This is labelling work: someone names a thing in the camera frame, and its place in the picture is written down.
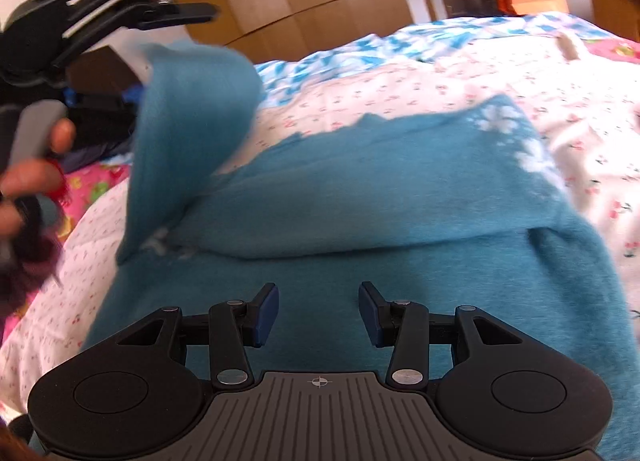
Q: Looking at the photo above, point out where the blue fluffy flower sweater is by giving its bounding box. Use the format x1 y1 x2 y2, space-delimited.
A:
86 43 639 460

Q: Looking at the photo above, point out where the dark navy clothes pile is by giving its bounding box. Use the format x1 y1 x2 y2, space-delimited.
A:
60 83 144 174

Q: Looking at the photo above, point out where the bare left hand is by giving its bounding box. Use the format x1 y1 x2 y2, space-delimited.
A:
1 118 76 241

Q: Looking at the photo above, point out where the dark wooden headboard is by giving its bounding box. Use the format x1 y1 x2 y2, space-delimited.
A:
64 46 144 104

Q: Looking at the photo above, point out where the pink cartoon pillow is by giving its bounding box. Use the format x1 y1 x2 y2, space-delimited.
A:
1 163 130 337

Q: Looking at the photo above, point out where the white cherry print quilt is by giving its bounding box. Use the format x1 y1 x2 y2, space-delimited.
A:
1 32 639 420

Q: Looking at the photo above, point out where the blue white checked blanket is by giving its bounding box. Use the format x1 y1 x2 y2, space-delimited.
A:
255 12 615 108

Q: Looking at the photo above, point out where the orange box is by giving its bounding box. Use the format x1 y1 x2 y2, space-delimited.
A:
496 0 570 17

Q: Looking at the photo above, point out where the wooden side cabinet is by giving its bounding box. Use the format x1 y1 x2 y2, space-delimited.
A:
591 0 640 42

